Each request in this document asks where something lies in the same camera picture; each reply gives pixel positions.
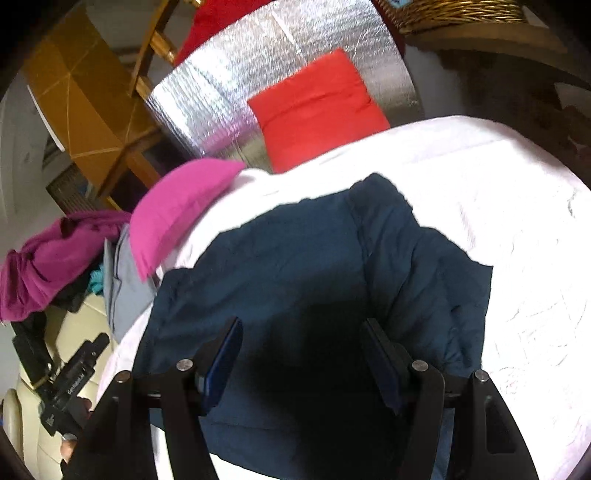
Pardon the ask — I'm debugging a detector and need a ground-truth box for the magenta garment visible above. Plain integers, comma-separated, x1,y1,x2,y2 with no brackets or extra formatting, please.
0,210,132,324

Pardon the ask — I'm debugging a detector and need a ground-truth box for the wooden table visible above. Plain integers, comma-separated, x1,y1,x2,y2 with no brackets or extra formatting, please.
23,0,204,213

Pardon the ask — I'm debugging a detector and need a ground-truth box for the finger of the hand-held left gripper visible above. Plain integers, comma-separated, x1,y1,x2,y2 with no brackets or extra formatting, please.
11,320,52,393
78,335,110,367

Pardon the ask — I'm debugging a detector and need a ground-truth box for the grey garment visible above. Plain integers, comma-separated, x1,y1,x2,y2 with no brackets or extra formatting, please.
102,226,160,344

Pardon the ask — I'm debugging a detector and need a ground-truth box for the silver foil mat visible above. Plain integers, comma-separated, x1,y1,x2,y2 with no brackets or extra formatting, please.
143,0,416,174

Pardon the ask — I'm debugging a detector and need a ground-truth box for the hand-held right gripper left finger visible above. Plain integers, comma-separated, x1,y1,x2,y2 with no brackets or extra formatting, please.
76,316,244,480

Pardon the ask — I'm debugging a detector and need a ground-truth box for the navy blue jacket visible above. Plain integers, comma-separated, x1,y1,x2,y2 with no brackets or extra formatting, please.
136,173,492,480

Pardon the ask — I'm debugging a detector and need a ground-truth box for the wicker basket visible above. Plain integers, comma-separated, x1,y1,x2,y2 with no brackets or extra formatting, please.
388,0,532,34

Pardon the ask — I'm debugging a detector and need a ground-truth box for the black cloth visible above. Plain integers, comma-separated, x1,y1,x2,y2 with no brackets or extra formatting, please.
55,265,105,315

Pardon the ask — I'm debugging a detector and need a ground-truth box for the pink garment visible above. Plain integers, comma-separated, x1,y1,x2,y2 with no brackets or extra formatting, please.
129,158,247,280

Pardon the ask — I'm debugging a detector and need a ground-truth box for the person's left hand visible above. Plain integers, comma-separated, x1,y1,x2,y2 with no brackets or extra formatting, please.
60,397,93,474

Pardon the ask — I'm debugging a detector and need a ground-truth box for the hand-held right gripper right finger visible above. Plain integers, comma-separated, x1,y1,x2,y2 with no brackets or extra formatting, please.
362,318,539,480

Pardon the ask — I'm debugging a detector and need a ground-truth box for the wooden shelf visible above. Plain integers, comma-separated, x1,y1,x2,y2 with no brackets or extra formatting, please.
406,18,591,63

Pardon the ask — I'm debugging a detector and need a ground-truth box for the cream sofa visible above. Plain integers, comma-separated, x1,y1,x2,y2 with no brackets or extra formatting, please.
0,291,121,462

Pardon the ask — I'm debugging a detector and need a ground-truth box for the red cloth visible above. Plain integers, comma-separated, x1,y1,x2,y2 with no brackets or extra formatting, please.
173,0,273,68
247,48,392,174

